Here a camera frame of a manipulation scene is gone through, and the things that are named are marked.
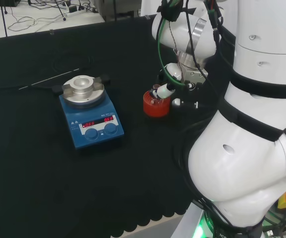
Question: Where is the white floor cable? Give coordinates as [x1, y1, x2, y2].
[8, 13, 68, 33]

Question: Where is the white power strip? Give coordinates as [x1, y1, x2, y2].
[66, 5, 87, 17]

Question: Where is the orange flask support ring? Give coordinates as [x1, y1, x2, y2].
[143, 89, 171, 118]

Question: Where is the thin metal probe rod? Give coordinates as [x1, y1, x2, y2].
[18, 68, 80, 90]

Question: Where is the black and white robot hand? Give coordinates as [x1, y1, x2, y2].
[150, 63, 210, 110]

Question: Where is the blue heater with steel plate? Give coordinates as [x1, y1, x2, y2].
[51, 74, 125, 150]

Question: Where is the black bench cloth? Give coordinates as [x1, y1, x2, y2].
[0, 14, 233, 238]

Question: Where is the grey cabinet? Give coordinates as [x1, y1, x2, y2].
[94, 0, 143, 23]

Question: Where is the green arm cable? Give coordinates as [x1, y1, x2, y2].
[156, 0, 191, 87]

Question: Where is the clear round-bottom glass flask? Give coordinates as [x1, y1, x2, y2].
[151, 84, 163, 105]

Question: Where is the black tripod leg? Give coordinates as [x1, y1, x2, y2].
[0, 0, 9, 38]
[54, 0, 68, 22]

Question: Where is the thin black probe cable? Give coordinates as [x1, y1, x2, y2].
[51, 52, 96, 75]

